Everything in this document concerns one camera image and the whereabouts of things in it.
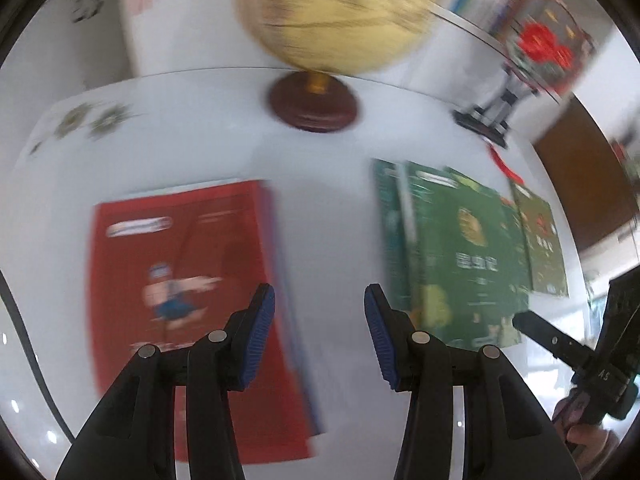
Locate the green leafy book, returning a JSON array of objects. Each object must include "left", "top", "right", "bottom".
[{"left": 406, "top": 162, "right": 528, "bottom": 350}]

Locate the dark red thin book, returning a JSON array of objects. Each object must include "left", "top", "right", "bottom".
[{"left": 87, "top": 180, "right": 319, "bottom": 465}]

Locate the teal green book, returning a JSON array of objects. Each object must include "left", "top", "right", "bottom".
[{"left": 372, "top": 159, "right": 412, "bottom": 312}]

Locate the person's right hand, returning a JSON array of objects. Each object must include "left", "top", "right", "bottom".
[{"left": 552, "top": 389, "right": 620, "bottom": 479}]

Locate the olive green insect book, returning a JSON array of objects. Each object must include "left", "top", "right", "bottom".
[{"left": 511, "top": 182, "right": 568, "bottom": 297}]

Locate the brown wooden cabinet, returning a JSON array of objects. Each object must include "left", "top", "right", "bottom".
[{"left": 534, "top": 98, "right": 639, "bottom": 252}]

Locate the round red flower fan ornament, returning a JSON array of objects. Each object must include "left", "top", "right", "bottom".
[{"left": 451, "top": 0, "right": 597, "bottom": 149}]

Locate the yellow globe on wooden base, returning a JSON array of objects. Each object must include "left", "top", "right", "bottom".
[{"left": 236, "top": 0, "right": 435, "bottom": 133}]

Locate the white bookshelf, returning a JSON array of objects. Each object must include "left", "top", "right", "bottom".
[{"left": 122, "top": 0, "right": 594, "bottom": 104}]

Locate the black cable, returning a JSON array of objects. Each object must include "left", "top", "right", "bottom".
[{"left": 0, "top": 268, "right": 76, "bottom": 443}]

